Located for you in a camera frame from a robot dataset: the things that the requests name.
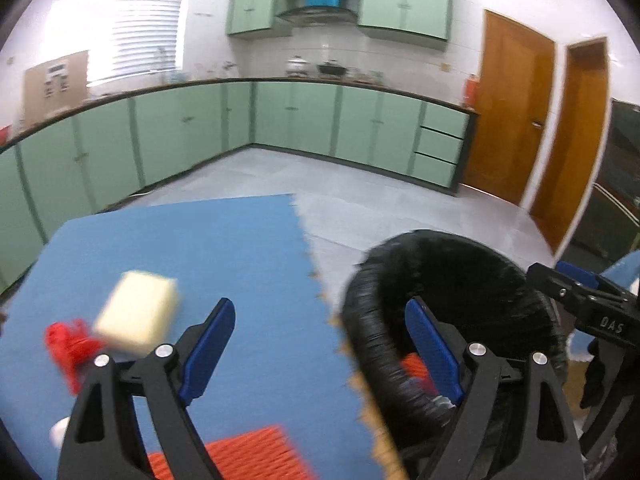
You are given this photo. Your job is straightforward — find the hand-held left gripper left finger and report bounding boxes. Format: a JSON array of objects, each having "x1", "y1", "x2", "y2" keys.
[{"x1": 56, "y1": 297, "x2": 237, "y2": 480}]

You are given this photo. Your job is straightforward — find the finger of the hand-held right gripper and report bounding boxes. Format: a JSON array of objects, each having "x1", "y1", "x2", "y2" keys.
[
  {"x1": 527, "y1": 261, "x2": 597, "y2": 311},
  {"x1": 556, "y1": 261, "x2": 632, "y2": 297}
]

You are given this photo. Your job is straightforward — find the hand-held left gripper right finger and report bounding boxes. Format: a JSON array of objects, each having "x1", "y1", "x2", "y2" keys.
[{"x1": 404, "y1": 296, "x2": 586, "y2": 480}]

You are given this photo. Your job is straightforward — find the orange foam net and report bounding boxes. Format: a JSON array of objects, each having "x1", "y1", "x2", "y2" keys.
[
  {"x1": 402, "y1": 352, "x2": 436, "y2": 396},
  {"x1": 147, "y1": 425, "x2": 319, "y2": 480}
]

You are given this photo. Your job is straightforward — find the black bag trash bin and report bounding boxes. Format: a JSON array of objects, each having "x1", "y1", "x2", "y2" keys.
[{"x1": 340, "y1": 230, "x2": 572, "y2": 480}]

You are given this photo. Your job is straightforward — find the pale yellow sponge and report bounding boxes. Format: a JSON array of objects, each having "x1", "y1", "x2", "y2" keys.
[{"x1": 93, "y1": 270, "x2": 181, "y2": 359}]

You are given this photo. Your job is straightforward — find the blue foam mat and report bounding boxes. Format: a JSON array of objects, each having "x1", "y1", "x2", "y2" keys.
[{"x1": 0, "y1": 193, "x2": 407, "y2": 480}]

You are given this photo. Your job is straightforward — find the dark glass panel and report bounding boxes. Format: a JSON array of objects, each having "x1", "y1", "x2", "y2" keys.
[{"x1": 570, "y1": 100, "x2": 640, "y2": 263}]

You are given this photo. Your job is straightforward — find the wooden door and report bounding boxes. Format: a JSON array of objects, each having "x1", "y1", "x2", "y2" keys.
[
  {"x1": 530, "y1": 37, "x2": 611, "y2": 257},
  {"x1": 459, "y1": 8, "x2": 557, "y2": 206}
]

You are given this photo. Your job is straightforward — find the red plastic toy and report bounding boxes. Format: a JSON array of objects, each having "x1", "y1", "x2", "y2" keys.
[{"x1": 44, "y1": 317, "x2": 109, "y2": 396}]

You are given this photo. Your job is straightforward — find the green base cabinets with drawers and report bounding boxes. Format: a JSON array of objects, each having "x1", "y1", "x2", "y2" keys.
[{"x1": 251, "y1": 80, "x2": 472, "y2": 197}]

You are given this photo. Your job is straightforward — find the green base cabinets under window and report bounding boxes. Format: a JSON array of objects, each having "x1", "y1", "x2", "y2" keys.
[{"x1": 0, "y1": 80, "x2": 254, "y2": 292}]

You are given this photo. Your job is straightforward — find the cardboard box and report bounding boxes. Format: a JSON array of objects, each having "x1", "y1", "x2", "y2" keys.
[{"x1": 24, "y1": 51, "x2": 91, "y2": 119}]

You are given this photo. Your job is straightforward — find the white window blinds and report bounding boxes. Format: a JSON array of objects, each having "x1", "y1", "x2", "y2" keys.
[{"x1": 54, "y1": 0, "x2": 189, "y2": 84}]

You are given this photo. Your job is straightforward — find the range hood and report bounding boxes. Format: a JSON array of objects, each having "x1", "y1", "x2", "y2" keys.
[{"x1": 275, "y1": 5, "x2": 359, "y2": 26}]

